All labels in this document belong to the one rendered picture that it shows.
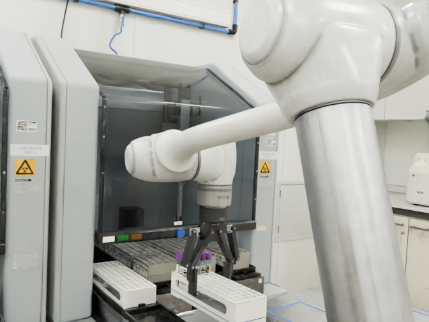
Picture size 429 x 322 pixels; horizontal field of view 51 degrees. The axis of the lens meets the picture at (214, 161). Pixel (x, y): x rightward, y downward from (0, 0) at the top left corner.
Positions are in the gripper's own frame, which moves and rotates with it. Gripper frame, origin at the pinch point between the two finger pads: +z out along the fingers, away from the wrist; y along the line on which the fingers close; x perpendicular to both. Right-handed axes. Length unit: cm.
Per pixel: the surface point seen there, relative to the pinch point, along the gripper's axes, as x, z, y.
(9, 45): 54, -63, -40
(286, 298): 2.1, 9.8, 30.1
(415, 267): 74, 43, 217
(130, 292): 17.5, 5.9, -14.4
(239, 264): 33.2, 8.0, 35.6
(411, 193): 81, -6, 219
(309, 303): -4.3, 9.8, 33.3
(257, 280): 25.6, 12.3, 38.2
